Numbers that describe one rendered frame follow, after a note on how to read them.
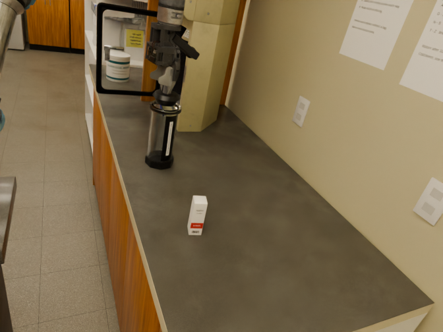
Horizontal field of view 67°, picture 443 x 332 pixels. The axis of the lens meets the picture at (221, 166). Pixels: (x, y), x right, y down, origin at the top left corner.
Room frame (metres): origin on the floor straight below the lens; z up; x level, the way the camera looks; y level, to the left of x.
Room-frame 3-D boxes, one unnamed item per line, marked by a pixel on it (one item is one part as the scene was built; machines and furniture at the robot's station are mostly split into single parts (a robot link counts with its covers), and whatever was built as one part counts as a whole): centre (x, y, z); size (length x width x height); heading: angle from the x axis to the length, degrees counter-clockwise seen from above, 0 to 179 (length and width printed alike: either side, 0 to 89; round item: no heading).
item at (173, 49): (1.04, 0.25, 1.36); 0.09 x 0.08 x 0.12; 135
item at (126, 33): (1.56, 0.53, 1.19); 0.30 x 0.01 x 0.40; 119
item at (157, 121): (1.06, 0.23, 1.06); 0.11 x 0.11 x 0.21
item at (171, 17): (1.05, 0.24, 1.44); 0.08 x 0.08 x 0.05
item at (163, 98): (1.06, 0.23, 1.21); 0.09 x 0.09 x 0.07
